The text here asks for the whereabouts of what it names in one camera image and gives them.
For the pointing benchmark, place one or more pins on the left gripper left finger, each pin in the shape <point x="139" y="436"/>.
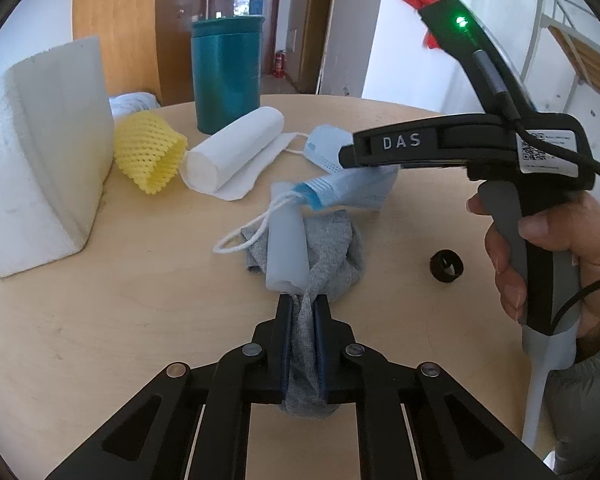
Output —
<point x="191" y="423"/>

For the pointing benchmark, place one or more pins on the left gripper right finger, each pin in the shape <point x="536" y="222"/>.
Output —
<point x="414" y="422"/>

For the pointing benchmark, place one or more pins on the blue surgical face mask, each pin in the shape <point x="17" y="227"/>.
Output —
<point x="365" y="188"/>

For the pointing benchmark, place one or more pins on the white foam tube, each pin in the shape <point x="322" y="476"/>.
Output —
<point x="287" y="260"/>

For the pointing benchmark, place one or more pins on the grey sock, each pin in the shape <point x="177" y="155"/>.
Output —
<point x="336" y="263"/>

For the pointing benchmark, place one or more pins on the white foam sheet roll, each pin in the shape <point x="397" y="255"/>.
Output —
<point x="227" y="165"/>

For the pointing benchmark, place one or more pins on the yellow foam fruit net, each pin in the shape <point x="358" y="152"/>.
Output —
<point x="148" y="150"/>

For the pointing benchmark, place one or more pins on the person's right hand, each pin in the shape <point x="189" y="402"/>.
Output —
<point x="575" y="227"/>

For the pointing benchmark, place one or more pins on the red fire extinguisher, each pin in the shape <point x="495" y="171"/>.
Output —
<point x="279" y="64"/>

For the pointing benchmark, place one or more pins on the white styrofoam box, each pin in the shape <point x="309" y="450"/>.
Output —
<point x="56" y="136"/>

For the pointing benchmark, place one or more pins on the teal cylindrical canister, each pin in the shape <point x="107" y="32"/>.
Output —
<point x="226" y="68"/>

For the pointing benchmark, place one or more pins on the wooden wardrobe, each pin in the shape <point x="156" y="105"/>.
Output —
<point x="145" y="44"/>

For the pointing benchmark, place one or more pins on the metal bunk bed frame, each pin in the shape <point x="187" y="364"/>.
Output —
<point x="561" y="68"/>

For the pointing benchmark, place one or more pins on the side door frame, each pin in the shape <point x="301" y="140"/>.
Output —
<point x="307" y="27"/>

